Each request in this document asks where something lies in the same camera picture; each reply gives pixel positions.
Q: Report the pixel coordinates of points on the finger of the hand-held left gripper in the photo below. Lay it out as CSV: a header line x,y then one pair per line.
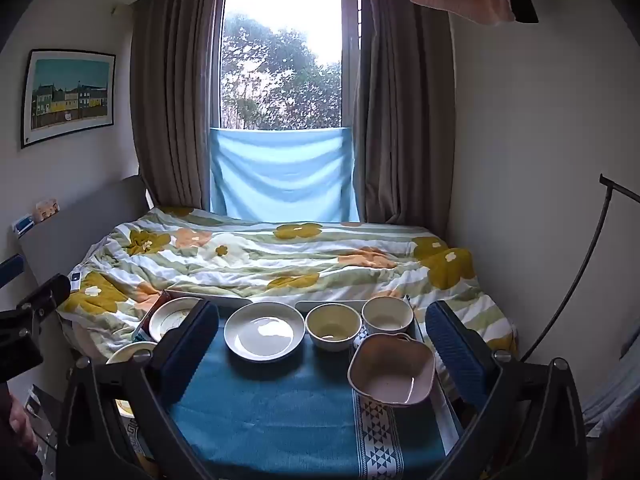
x,y
47,292
11,267

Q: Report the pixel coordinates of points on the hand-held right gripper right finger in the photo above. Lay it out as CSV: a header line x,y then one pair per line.
x,y
456,355

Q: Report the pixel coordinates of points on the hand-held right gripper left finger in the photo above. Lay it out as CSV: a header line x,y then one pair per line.
x,y
192,352

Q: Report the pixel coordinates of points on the square white bowl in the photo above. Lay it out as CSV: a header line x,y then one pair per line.
x,y
392,372

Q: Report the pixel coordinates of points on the plain white plate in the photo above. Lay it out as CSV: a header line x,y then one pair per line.
x,y
264,332

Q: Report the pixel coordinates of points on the white cup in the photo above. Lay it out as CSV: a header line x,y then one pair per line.
x,y
332,329
387,316

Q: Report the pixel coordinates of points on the person's left hand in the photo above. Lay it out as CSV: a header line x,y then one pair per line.
x,y
17,422

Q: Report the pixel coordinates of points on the small blue box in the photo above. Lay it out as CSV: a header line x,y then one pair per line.
x,y
23,225

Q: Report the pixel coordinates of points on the small cream box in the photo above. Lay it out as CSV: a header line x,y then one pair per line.
x,y
47,209

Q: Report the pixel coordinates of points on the grey headboard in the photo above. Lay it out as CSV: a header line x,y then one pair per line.
x,y
90,220

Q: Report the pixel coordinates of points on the yellow plate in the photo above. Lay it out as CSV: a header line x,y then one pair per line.
x,y
125,408

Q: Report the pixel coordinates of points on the small blue patterned cup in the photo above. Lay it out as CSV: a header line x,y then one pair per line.
x,y
361,339

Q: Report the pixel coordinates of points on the teal tablecloth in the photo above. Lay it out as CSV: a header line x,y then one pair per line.
x,y
280,410

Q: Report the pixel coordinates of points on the floral duvet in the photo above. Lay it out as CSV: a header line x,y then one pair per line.
x,y
280,260

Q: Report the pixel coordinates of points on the grey cloth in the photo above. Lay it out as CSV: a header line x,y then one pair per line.
x,y
615,395

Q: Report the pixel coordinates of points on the framed picture of houses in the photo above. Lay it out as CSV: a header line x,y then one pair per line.
x,y
70,95

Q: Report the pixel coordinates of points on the light blue cloth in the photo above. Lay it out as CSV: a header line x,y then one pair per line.
x,y
280,175

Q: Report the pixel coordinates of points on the black curved metal rod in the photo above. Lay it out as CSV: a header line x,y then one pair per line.
x,y
606,195

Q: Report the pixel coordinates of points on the brown curtain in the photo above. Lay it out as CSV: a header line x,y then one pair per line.
x,y
170,110
405,135

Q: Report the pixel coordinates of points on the window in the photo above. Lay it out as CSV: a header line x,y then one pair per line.
x,y
282,60

